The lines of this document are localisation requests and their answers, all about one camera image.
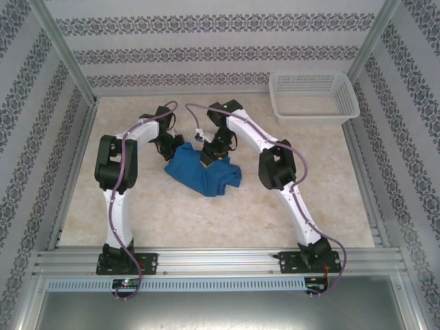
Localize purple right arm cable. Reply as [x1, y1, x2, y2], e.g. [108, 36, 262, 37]
[185, 102, 347, 297]

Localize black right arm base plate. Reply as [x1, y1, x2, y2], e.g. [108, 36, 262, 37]
[278, 250, 343, 275]

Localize white perforated plastic basket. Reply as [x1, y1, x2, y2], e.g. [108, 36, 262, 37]
[269, 71, 361, 127]

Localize aluminium frame post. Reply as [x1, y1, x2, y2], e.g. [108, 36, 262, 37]
[344, 0, 404, 87]
[28, 0, 99, 106]

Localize grey slotted cable duct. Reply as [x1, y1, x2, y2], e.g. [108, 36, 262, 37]
[45, 277, 307, 291]

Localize controller board with red wires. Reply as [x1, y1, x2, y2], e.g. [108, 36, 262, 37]
[305, 276, 330, 294]

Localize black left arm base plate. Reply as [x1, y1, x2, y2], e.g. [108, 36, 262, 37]
[95, 252, 160, 276]

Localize aluminium table back rail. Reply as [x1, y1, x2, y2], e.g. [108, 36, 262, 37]
[93, 89, 276, 100]

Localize blue long pants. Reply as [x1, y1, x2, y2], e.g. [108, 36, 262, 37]
[163, 142, 243, 198]

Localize grey sheet metal panel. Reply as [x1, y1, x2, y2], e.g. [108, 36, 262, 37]
[19, 288, 424, 330]

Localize aluminium mounting rail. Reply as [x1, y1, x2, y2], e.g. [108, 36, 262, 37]
[33, 247, 406, 276]

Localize controller board with green light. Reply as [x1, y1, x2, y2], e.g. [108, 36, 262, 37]
[112, 278, 140, 289]

